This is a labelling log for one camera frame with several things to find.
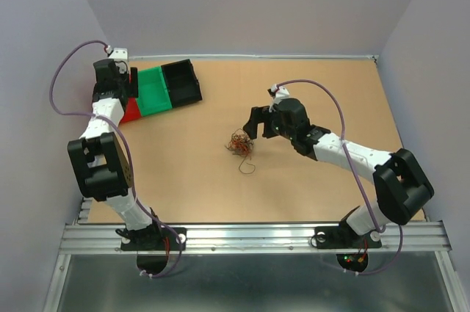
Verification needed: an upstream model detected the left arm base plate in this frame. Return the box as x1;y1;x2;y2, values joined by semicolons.
115;223;187;252

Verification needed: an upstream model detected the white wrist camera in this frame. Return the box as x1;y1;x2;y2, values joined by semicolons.
267;84;290;109
104;45;129;62

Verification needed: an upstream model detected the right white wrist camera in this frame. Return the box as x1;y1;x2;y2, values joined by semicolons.
267;84;290;109

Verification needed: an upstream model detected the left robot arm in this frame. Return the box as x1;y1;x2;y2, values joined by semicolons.
67;58;166;250

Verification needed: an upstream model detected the green plastic bin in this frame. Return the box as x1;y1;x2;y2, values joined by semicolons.
137;67;173;117

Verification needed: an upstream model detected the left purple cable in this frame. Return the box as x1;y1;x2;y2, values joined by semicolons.
49;40;184;279

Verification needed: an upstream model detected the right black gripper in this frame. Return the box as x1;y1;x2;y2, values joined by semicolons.
242;105;295;140

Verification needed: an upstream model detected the black plastic bin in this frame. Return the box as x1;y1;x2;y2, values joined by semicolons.
161;59;203;109

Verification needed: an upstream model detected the orange black wire ball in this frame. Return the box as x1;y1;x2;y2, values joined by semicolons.
225;128;256;175

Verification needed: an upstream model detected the aluminium frame rail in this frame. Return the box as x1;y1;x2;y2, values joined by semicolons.
55;59;469;311

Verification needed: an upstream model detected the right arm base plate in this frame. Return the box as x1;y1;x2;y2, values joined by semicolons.
311;225;382;250

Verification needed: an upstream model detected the red plastic bin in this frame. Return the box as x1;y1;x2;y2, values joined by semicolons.
87;80;145;126

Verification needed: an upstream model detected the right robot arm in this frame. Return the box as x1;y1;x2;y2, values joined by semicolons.
243;98;435;246

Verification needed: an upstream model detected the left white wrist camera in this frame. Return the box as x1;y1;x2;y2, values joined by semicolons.
104;45;129;62

